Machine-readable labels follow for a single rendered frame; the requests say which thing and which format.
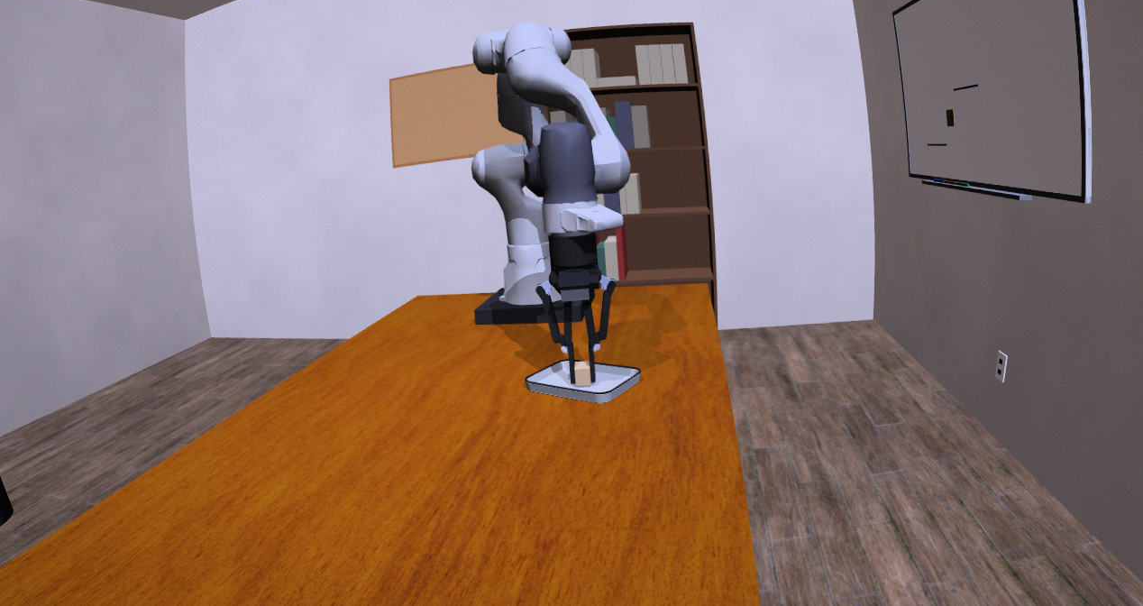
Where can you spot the cream block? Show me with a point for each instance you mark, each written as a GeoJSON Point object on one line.
{"type": "Point", "coordinates": [582, 373]}

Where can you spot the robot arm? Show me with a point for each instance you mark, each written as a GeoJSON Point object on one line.
{"type": "Point", "coordinates": [572, 165]}

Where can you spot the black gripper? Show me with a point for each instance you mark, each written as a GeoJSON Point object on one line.
{"type": "Point", "coordinates": [572, 253]}

